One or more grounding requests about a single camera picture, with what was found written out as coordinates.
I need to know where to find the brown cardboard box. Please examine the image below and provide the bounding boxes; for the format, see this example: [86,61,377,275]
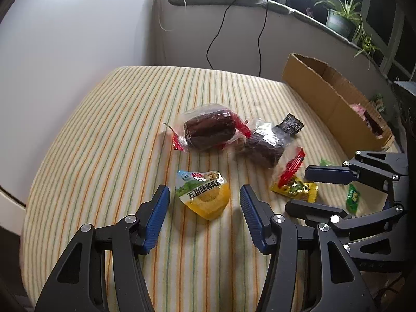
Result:
[282,53,395,152]

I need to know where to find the small black snack packet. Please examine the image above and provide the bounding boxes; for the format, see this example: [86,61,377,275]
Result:
[276,113,305,136]

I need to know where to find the black power cable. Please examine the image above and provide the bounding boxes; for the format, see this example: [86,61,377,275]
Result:
[207,0,287,76]

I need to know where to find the brown cake packet red ends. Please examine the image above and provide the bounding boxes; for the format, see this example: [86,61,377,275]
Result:
[235,119,307,186]
[163,102,249,153]

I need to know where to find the green candy packet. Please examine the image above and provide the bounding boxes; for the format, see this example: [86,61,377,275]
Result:
[344,184,361,215]

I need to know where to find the potted spider plant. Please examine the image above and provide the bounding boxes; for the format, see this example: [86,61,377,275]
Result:
[314,0,382,70]

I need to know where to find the yellow green printed packet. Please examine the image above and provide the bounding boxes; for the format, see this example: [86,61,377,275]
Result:
[270,175,318,204]

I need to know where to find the yellow egg snack packet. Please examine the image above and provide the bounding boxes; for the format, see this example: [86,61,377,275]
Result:
[175,170,231,220]

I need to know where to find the clear pink printed packet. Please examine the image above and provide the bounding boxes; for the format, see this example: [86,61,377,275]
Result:
[349,103,369,118]

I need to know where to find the white lace cloth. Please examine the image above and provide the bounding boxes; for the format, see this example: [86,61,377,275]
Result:
[394,81,416,97]

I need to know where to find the green printed bag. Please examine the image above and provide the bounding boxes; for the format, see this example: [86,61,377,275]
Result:
[370,93,387,114]

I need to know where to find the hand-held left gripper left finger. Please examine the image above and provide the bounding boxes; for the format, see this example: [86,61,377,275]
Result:
[34,185,170,312]

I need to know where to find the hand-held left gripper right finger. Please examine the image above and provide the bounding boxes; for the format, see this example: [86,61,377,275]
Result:
[240,185,379,312]

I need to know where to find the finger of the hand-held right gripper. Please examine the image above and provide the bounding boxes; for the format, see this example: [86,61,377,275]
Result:
[285,200,407,244]
[305,150,409,203]

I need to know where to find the dark chocolate bar packet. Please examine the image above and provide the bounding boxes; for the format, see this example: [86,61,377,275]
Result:
[362,110,386,137]

